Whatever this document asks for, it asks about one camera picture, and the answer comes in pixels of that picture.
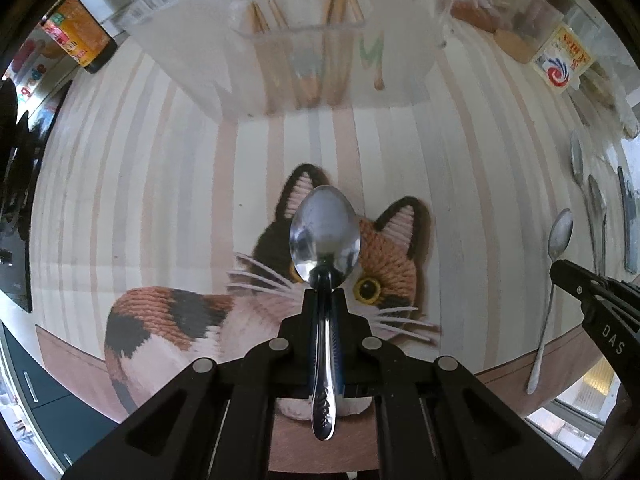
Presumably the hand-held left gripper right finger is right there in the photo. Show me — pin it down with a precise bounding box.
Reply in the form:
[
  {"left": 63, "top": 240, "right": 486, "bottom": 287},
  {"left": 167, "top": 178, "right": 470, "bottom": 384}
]
[{"left": 330, "top": 289, "right": 583, "bottom": 480}]

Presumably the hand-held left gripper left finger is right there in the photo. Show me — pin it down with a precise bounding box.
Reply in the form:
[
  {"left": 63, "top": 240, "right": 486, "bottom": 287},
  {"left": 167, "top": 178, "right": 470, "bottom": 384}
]
[{"left": 62, "top": 290, "right": 321, "bottom": 480}]

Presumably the black gas stove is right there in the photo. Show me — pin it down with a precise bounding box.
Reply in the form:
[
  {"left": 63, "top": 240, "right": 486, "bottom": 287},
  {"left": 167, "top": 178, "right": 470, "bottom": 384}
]
[{"left": 0, "top": 80, "right": 38, "bottom": 313}]

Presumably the striped cat print table mat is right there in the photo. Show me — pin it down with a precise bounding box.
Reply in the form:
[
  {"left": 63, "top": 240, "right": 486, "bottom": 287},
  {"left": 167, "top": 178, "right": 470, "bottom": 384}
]
[{"left": 27, "top": 25, "right": 640, "bottom": 471}]

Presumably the dark sauce bottle orange label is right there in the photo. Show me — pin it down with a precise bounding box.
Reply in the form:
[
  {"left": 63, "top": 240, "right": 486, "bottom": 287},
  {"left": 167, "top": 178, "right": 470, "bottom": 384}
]
[{"left": 40, "top": 0, "right": 119, "bottom": 75}]

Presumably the clear plastic container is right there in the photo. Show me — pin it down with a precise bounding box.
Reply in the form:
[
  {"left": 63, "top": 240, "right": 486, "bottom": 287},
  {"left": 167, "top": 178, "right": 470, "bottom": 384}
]
[{"left": 120, "top": 0, "right": 453, "bottom": 121}]

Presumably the clear plastic bag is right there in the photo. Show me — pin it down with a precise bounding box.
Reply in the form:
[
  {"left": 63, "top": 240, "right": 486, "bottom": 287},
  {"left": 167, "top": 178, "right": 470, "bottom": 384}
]
[{"left": 570, "top": 0, "right": 640, "bottom": 141}]

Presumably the steel spoon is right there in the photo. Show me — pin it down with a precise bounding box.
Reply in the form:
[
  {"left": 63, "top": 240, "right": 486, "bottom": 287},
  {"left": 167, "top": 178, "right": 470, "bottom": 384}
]
[
  {"left": 289, "top": 185, "right": 362, "bottom": 442},
  {"left": 526, "top": 208, "right": 575, "bottom": 395},
  {"left": 570, "top": 129, "right": 601, "bottom": 273},
  {"left": 586, "top": 174, "right": 610, "bottom": 278}
]

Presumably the glass jar with brown lid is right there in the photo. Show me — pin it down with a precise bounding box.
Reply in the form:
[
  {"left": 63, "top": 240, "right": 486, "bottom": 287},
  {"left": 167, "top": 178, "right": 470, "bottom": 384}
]
[{"left": 510, "top": 0, "right": 576, "bottom": 48}]

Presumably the group of wooden chopsticks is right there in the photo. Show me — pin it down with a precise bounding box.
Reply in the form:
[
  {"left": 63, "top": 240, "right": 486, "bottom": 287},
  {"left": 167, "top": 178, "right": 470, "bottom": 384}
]
[{"left": 245, "top": 0, "right": 388, "bottom": 111}]

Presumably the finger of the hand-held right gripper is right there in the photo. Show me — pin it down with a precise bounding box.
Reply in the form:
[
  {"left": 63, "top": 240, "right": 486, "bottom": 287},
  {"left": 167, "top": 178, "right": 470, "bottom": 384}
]
[{"left": 549, "top": 259, "right": 640, "bottom": 311}]

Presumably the dark teal cabinet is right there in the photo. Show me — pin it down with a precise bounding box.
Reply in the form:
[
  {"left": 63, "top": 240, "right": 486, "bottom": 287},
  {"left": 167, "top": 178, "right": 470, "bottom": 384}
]
[{"left": 0, "top": 320, "right": 116, "bottom": 480}]

